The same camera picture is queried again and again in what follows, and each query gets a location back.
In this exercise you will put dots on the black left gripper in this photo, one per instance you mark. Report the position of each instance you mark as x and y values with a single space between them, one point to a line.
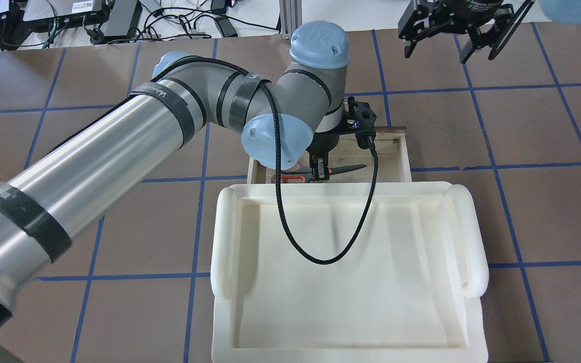
322 145

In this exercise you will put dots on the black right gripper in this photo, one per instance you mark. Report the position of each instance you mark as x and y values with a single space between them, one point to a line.
464 9

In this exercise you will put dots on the black orange scissors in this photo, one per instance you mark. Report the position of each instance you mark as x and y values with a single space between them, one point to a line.
306 174

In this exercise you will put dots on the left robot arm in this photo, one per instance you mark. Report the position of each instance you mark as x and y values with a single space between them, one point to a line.
48 205

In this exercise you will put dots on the white plastic tray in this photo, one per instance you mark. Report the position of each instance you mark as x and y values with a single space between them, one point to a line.
408 290

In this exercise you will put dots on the black power adapter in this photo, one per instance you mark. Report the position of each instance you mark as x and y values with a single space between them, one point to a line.
219 10

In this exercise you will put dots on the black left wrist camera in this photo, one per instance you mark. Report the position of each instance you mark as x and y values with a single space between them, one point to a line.
360 120

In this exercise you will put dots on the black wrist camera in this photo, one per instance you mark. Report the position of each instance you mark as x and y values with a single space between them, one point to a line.
507 29
360 120

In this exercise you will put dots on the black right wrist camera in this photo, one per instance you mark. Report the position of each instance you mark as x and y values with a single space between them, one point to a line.
507 29

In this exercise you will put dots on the aluminium frame post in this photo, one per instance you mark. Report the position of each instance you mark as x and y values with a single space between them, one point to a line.
290 17

